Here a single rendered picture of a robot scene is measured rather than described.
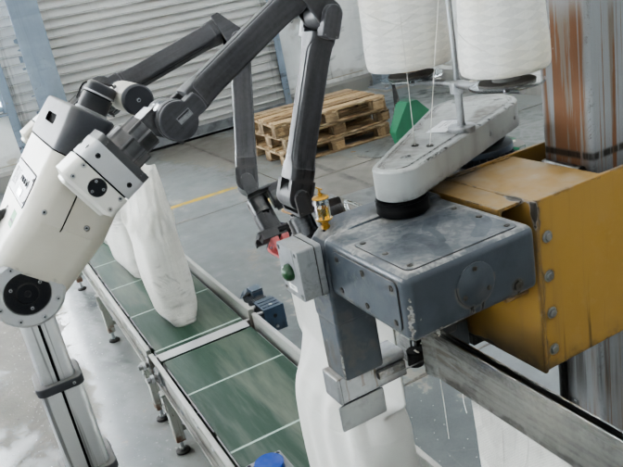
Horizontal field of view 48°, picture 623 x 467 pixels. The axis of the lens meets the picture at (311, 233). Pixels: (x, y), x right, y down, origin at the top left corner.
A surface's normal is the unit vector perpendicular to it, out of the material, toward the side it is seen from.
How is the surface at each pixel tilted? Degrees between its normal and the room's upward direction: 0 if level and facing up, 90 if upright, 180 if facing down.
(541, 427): 90
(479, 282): 90
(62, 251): 115
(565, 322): 90
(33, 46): 90
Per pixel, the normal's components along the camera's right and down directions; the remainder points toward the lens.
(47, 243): 0.16, 0.69
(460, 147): 0.79, 0.08
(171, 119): 0.46, 0.22
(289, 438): -0.18, -0.92
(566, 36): -0.87, 0.32
